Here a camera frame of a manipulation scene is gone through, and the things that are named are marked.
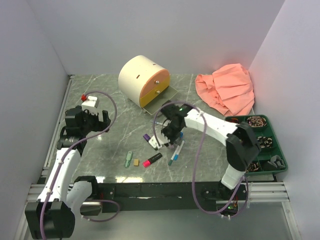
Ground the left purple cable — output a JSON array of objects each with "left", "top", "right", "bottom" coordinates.
[{"left": 38, "top": 90, "right": 121, "bottom": 240}]

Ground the green compartment tray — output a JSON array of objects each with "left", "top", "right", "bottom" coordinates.
[{"left": 224, "top": 114, "right": 288, "bottom": 176}]

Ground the green capped marker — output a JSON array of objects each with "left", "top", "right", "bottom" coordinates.
[{"left": 168, "top": 145, "right": 180, "bottom": 166}]

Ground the green utility knife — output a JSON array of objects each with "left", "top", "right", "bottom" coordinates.
[{"left": 124, "top": 151, "right": 133, "bottom": 168}]

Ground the coiled band top compartment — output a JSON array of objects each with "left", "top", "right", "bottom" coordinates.
[{"left": 246, "top": 115, "right": 267, "bottom": 128}]

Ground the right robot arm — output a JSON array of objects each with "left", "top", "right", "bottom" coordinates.
[{"left": 155, "top": 100, "right": 261, "bottom": 199}]

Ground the round cream drawer cabinet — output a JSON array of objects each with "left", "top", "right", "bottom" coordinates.
[{"left": 118, "top": 55, "right": 178, "bottom": 115}]

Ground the pink cloth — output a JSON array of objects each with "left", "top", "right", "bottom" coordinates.
[{"left": 195, "top": 63, "right": 255, "bottom": 117}]

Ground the coiled band lower compartment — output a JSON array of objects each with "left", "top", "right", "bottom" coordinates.
[{"left": 246, "top": 161, "right": 261, "bottom": 173}]

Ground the pink highlighter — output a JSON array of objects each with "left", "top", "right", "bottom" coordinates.
[{"left": 142, "top": 152, "right": 163, "bottom": 168}]

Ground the black base bar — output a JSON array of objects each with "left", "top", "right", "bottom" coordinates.
[{"left": 86, "top": 181, "right": 234, "bottom": 212}]

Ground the coiled band middle compartment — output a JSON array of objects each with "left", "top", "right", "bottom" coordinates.
[{"left": 257, "top": 136, "right": 273, "bottom": 149}]

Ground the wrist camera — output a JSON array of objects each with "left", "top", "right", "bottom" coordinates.
[
  {"left": 148, "top": 134, "right": 170, "bottom": 150},
  {"left": 81, "top": 95, "right": 99, "bottom": 111}
]

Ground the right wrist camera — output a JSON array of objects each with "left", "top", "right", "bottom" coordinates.
[{"left": 148, "top": 134, "right": 170, "bottom": 150}]

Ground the blue capped marker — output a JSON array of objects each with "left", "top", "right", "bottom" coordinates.
[{"left": 173, "top": 140, "right": 185, "bottom": 161}]

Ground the coiled band compartment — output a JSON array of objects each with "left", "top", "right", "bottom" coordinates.
[
  {"left": 246, "top": 161, "right": 261, "bottom": 173},
  {"left": 257, "top": 136, "right": 273, "bottom": 149},
  {"left": 246, "top": 115, "right": 267, "bottom": 128}
]

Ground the purple highlighter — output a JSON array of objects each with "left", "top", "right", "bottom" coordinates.
[{"left": 143, "top": 133, "right": 151, "bottom": 142}]

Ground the brown eraser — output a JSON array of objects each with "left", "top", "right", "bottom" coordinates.
[{"left": 133, "top": 159, "right": 140, "bottom": 166}]

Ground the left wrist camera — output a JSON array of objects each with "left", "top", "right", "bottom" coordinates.
[{"left": 81, "top": 95, "right": 99, "bottom": 111}]

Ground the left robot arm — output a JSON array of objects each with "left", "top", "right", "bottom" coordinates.
[{"left": 25, "top": 105, "right": 113, "bottom": 240}]

